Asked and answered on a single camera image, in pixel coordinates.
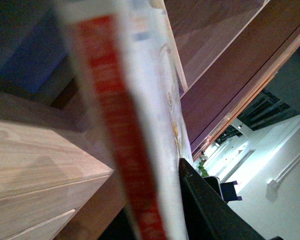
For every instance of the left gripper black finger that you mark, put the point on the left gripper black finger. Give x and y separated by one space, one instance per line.
207 216

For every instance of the white book with red spine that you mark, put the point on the white book with red spine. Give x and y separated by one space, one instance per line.
122 54

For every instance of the left wooden shelf cabinet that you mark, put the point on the left wooden shelf cabinet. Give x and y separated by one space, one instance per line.
48 170

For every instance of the blue book on shelf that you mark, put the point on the blue book on shelf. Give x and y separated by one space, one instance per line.
29 52

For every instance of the black chair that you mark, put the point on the black chair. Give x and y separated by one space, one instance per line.
225 190

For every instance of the green potted plant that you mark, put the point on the green potted plant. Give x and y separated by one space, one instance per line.
201 167

